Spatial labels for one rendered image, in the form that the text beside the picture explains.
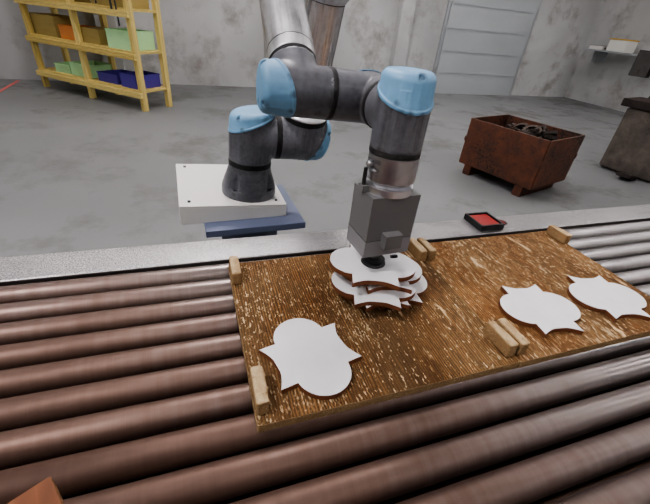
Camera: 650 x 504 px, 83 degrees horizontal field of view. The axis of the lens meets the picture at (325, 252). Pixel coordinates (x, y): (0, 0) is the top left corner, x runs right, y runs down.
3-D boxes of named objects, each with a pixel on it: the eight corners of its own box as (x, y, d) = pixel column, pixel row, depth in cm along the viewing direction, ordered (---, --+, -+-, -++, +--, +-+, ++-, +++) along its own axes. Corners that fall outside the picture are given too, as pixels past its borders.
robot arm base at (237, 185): (218, 180, 109) (217, 147, 103) (267, 179, 115) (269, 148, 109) (226, 203, 98) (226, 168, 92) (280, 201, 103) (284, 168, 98)
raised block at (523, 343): (491, 329, 63) (496, 317, 61) (499, 327, 63) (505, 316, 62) (516, 356, 58) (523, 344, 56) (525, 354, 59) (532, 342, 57)
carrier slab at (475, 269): (409, 250, 85) (411, 244, 84) (544, 235, 98) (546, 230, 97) (517, 368, 58) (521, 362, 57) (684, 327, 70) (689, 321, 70)
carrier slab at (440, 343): (228, 270, 73) (227, 263, 72) (408, 250, 85) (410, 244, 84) (257, 433, 45) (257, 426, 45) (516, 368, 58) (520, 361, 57)
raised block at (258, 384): (249, 379, 50) (248, 366, 49) (262, 376, 51) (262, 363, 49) (256, 418, 45) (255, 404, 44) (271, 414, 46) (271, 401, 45)
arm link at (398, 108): (419, 66, 52) (453, 76, 45) (404, 142, 58) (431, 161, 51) (369, 62, 50) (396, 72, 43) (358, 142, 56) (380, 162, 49)
